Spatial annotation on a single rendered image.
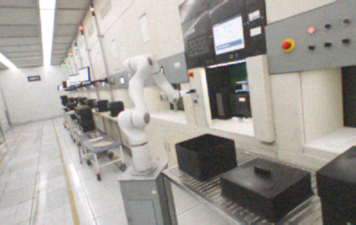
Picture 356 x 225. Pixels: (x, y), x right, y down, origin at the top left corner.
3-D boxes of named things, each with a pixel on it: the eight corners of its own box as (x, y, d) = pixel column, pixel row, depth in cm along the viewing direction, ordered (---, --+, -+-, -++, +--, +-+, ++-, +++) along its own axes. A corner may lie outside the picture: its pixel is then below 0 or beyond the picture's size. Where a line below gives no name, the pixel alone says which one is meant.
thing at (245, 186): (219, 195, 110) (215, 170, 108) (258, 173, 126) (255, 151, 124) (274, 224, 86) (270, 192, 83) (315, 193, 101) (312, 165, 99)
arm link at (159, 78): (167, 70, 170) (181, 100, 188) (157, 66, 183) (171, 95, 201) (157, 77, 168) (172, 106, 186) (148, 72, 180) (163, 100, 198)
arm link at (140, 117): (133, 129, 158) (153, 128, 150) (121, 126, 147) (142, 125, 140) (137, 61, 167) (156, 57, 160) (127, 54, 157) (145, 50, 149)
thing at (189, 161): (211, 155, 162) (207, 132, 159) (238, 166, 138) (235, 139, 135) (178, 169, 149) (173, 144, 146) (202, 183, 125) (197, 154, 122)
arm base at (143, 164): (125, 176, 151) (120, 149, 148) (137, 163, 169) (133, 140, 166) (152, 175, 146) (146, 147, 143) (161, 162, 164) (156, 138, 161)
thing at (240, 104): (230, 117, 210) (226, 83, 205) (245, 112, 220) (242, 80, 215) (251, 120, 189) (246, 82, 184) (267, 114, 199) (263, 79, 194)
